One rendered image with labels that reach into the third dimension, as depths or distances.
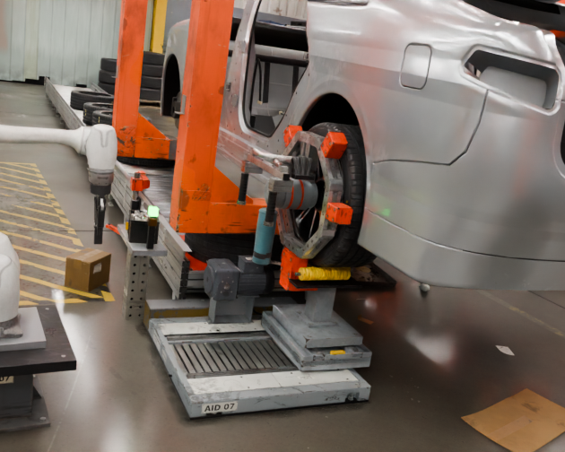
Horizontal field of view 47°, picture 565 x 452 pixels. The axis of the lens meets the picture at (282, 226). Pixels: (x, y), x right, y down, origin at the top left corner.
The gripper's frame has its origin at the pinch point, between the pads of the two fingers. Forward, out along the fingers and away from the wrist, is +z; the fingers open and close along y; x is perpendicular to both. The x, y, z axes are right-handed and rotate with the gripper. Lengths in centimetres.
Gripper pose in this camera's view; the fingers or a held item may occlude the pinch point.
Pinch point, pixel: (98, 234)
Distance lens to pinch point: 253.1
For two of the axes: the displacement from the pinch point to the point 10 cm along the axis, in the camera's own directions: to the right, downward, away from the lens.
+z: -1.3, 9.5, 2.9
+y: 4.0, 3.2, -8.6
